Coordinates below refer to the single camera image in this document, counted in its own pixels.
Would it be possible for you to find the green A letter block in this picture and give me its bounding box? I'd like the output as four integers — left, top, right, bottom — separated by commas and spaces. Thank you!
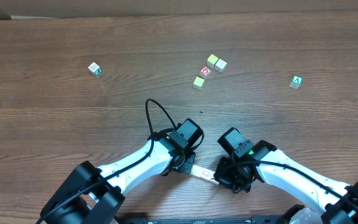
289, 75, 303, 89

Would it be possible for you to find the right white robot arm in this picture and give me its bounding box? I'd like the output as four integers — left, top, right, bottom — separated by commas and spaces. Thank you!
214, 138, 358, 223

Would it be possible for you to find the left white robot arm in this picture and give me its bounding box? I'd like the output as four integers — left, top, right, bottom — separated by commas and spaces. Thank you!
39, 128, 204, 223

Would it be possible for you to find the red top block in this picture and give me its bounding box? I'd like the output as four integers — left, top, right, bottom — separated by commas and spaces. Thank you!
199, 66, 212, 80

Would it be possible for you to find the yellow top block lower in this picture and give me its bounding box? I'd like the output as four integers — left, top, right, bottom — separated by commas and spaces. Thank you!
193, 77, 205, 90

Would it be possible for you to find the red edged frog block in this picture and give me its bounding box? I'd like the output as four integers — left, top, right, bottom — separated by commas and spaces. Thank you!
190, 165, 202, 177

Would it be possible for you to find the yellow G letter block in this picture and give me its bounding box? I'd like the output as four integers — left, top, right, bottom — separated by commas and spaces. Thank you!
198, 168, 209, 180

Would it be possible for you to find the plain top wooden block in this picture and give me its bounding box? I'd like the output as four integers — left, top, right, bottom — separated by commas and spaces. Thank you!
214, 58, 227, 73

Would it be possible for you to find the hammer picture wooden block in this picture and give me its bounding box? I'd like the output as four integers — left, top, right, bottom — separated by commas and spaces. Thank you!
211, 179, 219, 185

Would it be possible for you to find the animal picture wooden block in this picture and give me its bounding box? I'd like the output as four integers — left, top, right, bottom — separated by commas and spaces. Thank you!
204, 169, 214, 182

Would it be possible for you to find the green sided wooden block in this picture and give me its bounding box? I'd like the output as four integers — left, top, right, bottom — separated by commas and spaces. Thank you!
88, 62, 102, 77

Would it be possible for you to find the yellow top block upper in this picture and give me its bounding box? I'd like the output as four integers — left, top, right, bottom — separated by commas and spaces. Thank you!
206, 54, 219, 68

